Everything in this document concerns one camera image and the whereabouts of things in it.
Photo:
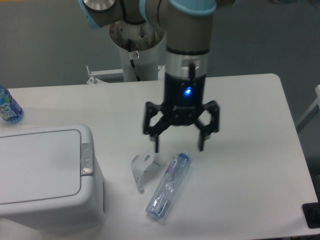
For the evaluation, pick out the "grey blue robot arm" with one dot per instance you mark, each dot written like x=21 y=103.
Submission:
x=188 y=25

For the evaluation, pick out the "crumpled white paper wrapper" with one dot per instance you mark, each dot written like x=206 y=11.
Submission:
x=145 y=162

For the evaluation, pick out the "white frame at right edge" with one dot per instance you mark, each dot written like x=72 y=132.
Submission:
x=310 y=112

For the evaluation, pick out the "white plastic trash can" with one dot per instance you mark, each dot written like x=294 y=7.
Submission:
x=41 y=186

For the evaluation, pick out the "black device at table edge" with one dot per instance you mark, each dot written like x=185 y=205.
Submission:
x=311 y=213

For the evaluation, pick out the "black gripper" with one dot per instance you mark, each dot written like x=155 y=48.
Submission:
x=183 y=100

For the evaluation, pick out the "clear empty plastic bottle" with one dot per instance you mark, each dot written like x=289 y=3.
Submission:
x=168 y=186

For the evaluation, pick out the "blue labelled drink bottle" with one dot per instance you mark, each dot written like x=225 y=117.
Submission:
x=10 y=111

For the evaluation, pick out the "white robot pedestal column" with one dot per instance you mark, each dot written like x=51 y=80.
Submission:
x=140 y=57

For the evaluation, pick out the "white pedestal base frame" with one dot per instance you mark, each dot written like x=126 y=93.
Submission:
x=140 y=73

